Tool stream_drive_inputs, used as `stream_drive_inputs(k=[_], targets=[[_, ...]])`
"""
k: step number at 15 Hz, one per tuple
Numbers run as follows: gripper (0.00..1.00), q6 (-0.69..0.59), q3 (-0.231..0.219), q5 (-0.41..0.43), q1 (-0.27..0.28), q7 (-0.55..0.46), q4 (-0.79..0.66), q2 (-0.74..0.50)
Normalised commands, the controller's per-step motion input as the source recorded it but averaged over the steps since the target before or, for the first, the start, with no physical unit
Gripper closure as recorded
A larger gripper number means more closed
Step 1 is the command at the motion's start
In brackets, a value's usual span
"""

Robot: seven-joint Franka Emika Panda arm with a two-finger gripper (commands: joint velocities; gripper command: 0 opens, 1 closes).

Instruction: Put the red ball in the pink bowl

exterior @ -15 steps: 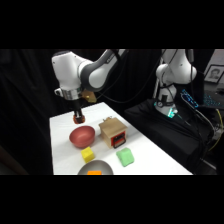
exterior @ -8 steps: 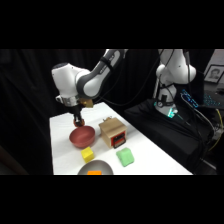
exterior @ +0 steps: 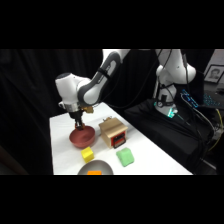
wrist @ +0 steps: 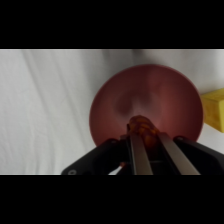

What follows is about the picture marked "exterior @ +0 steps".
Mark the black robot stand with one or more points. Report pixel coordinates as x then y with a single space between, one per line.
166 140

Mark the green sponge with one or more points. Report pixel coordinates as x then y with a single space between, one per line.
125 156

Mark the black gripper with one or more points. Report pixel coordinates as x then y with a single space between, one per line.
76 116

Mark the keyboard with blue lights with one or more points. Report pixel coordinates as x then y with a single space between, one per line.
213 100

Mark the wooden toy oven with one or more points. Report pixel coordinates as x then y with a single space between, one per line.
113 133

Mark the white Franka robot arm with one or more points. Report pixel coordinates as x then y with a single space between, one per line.
83 90

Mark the orange block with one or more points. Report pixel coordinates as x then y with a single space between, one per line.
94 172

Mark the pink bowl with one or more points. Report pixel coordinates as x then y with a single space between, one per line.
83 138

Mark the black curtain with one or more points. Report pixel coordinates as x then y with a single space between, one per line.
30 100

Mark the framed portrait picture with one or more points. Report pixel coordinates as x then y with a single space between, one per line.
214 74

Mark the yellow block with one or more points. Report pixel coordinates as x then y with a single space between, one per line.
87 154

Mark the grey bowl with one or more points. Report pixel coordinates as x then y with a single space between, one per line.
96 165

